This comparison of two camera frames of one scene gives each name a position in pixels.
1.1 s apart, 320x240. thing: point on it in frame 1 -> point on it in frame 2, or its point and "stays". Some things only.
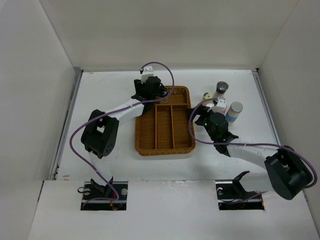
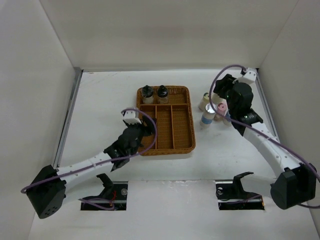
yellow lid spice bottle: (207, 95) stays
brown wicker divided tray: (163, 129) stays
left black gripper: (139, 86) -> (149, 124)
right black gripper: (200, 109) -> (227, 82)
